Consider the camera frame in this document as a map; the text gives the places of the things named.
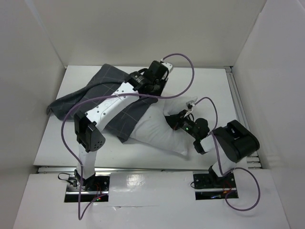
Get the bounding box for white pillow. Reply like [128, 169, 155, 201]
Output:
[130, 96, 198, 156]

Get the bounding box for dark grey checked pillowcase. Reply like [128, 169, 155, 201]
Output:
[46, 64, 158, 143]

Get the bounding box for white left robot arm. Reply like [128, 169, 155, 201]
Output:
[74, 61, 173, 190]

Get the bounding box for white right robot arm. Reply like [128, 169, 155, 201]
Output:
[165, 110, 260, 189]

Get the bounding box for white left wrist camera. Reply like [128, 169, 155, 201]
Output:
[160, 59, 173, 74]

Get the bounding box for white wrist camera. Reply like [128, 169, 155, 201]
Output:
[186, 101, 196, 113]
[160, 59, 173, 74]

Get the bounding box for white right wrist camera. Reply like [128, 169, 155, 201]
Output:
[186, 101, 196, 113]

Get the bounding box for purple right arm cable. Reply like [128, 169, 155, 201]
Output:
[195, 96, 261, 211]

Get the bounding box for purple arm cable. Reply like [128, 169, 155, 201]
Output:
[61, 52, 194, 220]
[195, 96, 261, 211]

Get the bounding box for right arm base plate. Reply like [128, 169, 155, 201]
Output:
[190, 173, 239, 200]

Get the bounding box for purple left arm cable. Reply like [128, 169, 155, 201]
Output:
[61, 52, 194, 220]

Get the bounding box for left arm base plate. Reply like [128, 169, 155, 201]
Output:
[58, 173, 110, 203]

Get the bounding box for aluminium front rail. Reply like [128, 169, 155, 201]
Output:
[38, 167, 191, 174]

